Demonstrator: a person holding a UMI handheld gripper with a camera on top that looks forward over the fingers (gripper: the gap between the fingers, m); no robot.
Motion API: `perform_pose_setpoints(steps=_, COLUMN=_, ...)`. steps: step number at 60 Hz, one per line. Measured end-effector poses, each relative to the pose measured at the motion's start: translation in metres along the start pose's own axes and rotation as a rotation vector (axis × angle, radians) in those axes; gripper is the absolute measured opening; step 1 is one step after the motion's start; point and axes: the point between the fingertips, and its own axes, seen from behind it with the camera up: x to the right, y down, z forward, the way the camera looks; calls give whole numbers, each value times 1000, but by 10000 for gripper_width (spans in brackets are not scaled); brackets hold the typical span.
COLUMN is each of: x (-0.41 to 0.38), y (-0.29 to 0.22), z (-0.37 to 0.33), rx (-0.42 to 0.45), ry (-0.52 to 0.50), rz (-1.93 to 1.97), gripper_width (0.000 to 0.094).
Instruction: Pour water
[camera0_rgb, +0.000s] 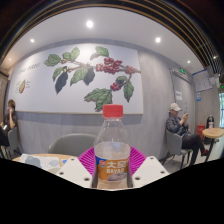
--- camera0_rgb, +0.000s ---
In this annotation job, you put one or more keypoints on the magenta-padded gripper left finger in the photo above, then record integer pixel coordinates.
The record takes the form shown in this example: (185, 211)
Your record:
(73, 170)

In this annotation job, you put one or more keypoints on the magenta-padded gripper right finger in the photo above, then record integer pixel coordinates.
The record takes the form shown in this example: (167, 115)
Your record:
(150, 170)

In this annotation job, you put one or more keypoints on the clear red-capped drink bottle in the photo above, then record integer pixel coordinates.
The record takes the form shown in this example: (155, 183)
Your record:
(112, 146)

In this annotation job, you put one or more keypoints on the grey upholstered chair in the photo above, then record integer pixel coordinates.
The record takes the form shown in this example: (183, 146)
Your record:
(71, 144)

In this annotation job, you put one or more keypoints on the white printed paper napkin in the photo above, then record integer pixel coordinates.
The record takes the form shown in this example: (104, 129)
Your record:
(40, 161)

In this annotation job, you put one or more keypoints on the grey chair with dark legs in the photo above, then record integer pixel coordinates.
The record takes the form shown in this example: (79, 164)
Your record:
(14, 140)
(173, 143)

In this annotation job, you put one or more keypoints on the person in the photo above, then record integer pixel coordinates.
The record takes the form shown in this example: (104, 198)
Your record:
(176, 126)
(10, 120)

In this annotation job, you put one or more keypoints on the red bin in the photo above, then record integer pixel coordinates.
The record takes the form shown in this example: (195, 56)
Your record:
(200, 129)

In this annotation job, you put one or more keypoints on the round wooden side table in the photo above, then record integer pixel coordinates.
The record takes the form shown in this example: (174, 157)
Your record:
(213, 132)

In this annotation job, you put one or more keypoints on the dark flask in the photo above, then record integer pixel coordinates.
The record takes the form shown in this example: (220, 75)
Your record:
(210, 122)

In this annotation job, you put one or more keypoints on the white notice board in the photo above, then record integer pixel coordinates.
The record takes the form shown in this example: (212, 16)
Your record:
(201, 80)

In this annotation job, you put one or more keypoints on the green exit sign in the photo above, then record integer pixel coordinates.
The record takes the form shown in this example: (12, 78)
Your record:
(182, 70)

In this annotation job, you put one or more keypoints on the round ceiling lights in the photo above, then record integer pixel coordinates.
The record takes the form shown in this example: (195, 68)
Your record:
(89, 24)

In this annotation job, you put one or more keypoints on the coffee plant wall mural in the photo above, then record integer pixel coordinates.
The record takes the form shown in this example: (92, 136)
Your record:
(40, 96)

